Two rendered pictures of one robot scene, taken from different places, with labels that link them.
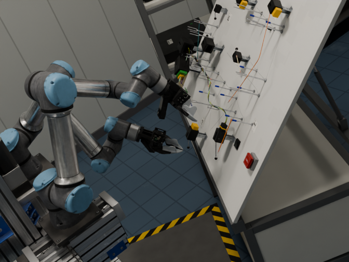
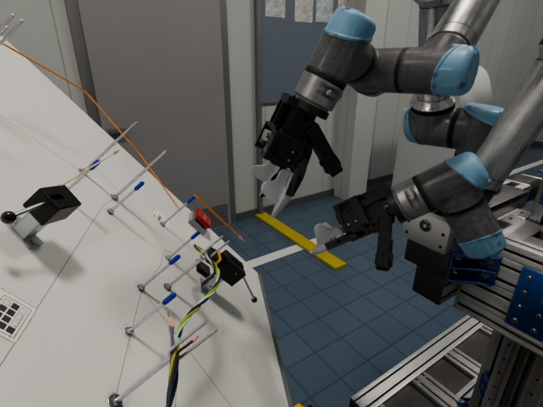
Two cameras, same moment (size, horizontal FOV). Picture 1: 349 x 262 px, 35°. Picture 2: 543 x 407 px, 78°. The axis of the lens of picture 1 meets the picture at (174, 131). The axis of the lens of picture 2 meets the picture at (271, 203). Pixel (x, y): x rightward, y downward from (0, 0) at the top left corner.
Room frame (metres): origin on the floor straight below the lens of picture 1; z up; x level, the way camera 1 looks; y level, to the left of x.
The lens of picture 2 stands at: (2.66, -0.20, 1.50)
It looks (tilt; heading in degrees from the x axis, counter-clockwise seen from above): 23 degrees down; 169
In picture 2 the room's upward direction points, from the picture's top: straight up
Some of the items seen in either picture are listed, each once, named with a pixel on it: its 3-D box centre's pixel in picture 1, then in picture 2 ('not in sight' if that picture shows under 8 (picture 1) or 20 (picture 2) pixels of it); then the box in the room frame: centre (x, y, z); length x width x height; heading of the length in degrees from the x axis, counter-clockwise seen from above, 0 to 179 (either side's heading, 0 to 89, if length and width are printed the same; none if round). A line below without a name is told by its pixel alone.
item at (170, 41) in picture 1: (182, 40); not in sight; (3.20, -0.27, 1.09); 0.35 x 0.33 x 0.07; 179
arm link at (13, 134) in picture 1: (12, 145); not in sight; (2.31, 0.73, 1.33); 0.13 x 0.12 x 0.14; 148
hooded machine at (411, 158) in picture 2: not in sight; (446, 136); (-0.61, 2.35, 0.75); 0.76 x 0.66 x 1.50; 22
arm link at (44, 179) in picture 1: (52, 187); (480, 129); (1.84, 0.54, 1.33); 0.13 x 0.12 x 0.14; 37
